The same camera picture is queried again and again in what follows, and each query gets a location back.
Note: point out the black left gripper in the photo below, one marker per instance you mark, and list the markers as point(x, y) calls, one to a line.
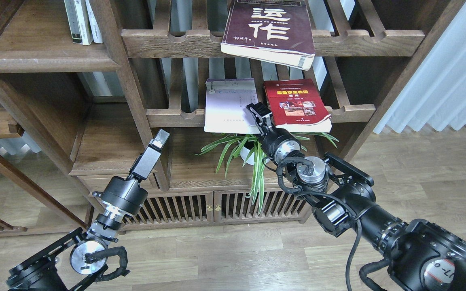
point(125, 196)

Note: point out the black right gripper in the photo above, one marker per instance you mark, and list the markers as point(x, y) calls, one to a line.
point(276, 143)

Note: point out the white lavender paperback book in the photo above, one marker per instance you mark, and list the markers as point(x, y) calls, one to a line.
point(225, 106)

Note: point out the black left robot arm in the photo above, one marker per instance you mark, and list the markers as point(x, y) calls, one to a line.
point(91, 255)

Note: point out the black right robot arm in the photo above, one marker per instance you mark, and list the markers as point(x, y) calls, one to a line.
point(419, 256)

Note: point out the red textbook with photos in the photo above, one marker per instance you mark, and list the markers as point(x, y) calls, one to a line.
point(297, 106)

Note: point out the green spider plant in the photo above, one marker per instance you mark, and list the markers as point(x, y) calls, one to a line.
point(231, 147)

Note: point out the white plant pot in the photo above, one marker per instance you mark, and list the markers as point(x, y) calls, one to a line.
point(245, 152)

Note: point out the dark red Chinese book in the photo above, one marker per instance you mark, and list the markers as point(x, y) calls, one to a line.
point(278, 31)

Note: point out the dark wooden bookshelf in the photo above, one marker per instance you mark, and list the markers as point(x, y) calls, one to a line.
point(92, 109)

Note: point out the white upright book right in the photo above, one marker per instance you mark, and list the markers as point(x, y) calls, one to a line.
point(95, 30)

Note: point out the white upright book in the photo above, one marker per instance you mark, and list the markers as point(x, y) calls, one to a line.
point(83, 22)
point(95, 30)

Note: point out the grey upright book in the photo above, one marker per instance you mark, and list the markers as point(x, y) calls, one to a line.
point(73, 21)

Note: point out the white pleated curtain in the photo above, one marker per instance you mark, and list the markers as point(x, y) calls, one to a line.
point(436, 95)

